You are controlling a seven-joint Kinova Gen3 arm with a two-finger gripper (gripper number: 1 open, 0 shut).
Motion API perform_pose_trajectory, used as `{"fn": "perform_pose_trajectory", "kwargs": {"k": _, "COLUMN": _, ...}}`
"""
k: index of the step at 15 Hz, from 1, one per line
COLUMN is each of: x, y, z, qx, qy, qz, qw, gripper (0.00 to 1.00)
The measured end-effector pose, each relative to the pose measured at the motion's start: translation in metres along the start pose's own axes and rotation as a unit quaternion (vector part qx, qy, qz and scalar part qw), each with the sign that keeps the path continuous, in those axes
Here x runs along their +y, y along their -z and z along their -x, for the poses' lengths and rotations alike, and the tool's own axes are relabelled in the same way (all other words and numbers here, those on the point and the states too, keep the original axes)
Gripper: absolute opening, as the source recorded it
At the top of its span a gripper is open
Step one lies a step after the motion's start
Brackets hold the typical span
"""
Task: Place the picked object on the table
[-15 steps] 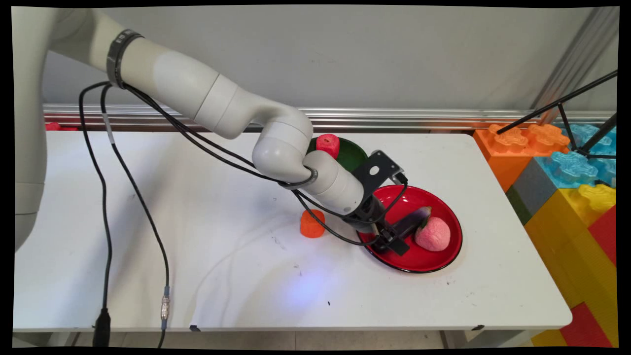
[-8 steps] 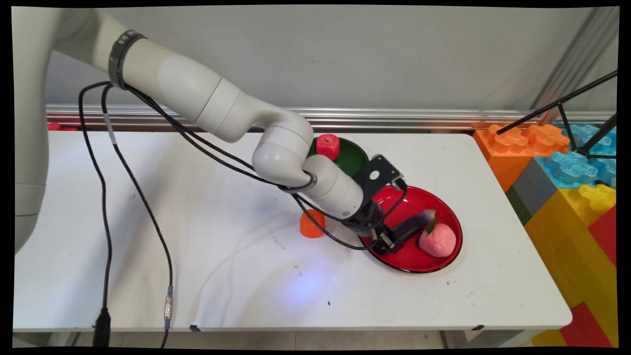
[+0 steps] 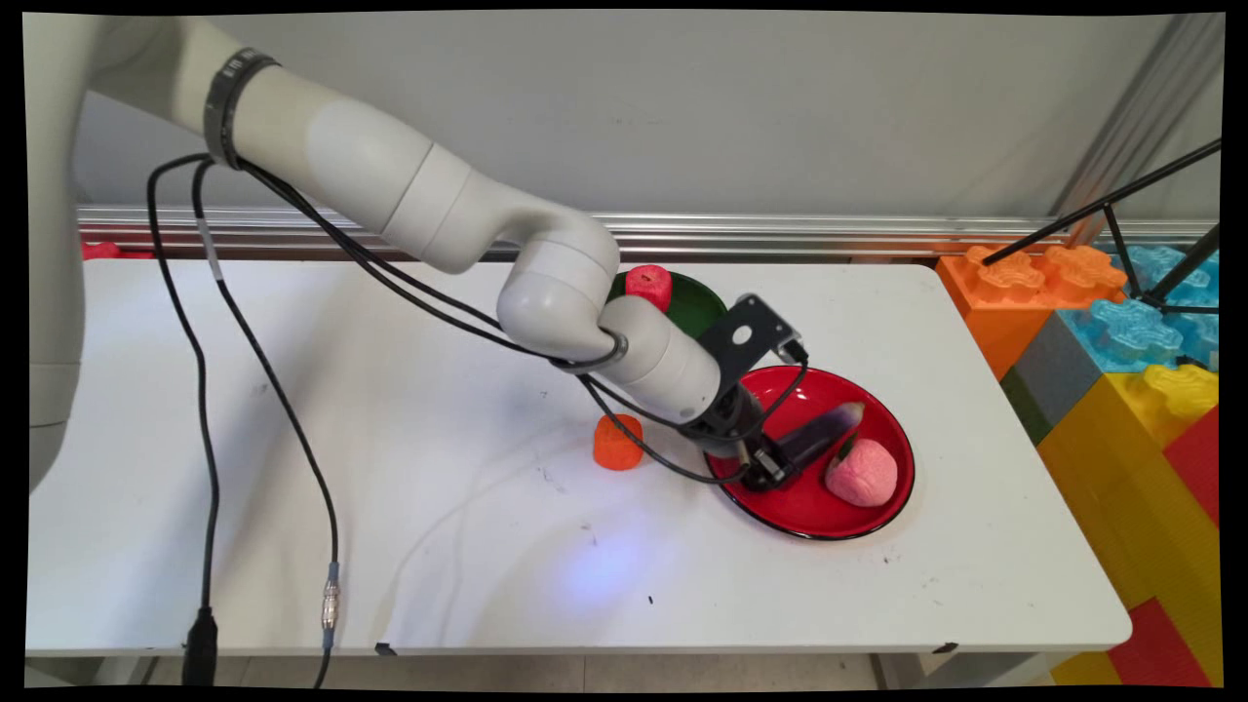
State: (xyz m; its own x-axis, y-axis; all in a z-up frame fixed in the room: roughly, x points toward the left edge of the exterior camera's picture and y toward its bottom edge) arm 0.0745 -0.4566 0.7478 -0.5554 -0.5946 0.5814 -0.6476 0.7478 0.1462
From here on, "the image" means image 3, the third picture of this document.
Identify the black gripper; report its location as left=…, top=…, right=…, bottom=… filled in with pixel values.
left=680, top=385, right=799, bottom=491

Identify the dark purple toy eggplant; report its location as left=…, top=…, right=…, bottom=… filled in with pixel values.
left=770, top=401, right=867, bottom=471

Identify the red enamel plate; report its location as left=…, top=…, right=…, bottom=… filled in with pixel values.
left=706, top=366, right=917, bottom=542

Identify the pink toy peach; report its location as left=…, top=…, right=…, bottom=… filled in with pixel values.
left=825, top=438, right=900, bottom=509

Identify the orange toy fruit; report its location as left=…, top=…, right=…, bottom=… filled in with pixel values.
left=593, top=413, right=645, bottom=472

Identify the green enamel plate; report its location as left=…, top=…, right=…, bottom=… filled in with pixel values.
left=606, top=271, right=730, bottom=340

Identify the red toy fruit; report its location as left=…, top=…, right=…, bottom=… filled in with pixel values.
left=625, top=264, right=675, bottom=314

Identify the green giant building block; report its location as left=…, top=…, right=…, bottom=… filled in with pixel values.
left=999, top=368, right=1054, bottom=446

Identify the orange giant building block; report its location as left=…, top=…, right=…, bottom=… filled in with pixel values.
left=936, top=243, right=1130, bottom=381

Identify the grey giant building block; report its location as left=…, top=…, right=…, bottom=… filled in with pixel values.
left=1014, top=312, right=1105, bottom=432

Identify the yellow giant building block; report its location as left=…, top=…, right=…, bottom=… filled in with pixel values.
left=1037, top=364, right=1221, bottom=685

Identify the blue giant building block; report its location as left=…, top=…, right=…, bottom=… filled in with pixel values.
left=1111, top=244, right=1221, bottom=305
left=1058, top=297, right=1220, bottom=373

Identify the black tripod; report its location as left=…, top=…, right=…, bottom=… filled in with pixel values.
left=982, top=138, right=1223, bottom=316

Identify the red giant building block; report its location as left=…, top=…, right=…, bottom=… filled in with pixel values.
left=1163, top=408, right=1221, bottom=529

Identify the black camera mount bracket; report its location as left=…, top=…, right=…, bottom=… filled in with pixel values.
left=696, top=292, right=810, bottom=370

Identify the horizontal aluminium rail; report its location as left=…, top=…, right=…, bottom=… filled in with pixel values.
left=78, top=205, right=1220, bottom=260

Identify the thin black cable silver connector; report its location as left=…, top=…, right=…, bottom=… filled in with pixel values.
left=191, top=156, right=812, bottom=688

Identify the thick black cable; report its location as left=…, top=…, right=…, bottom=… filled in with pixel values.
left=146, top=151, right=625, bottom=688

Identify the black strap on arm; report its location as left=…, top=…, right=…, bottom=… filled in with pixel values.
left=203, top=47, right=283, bottom=173

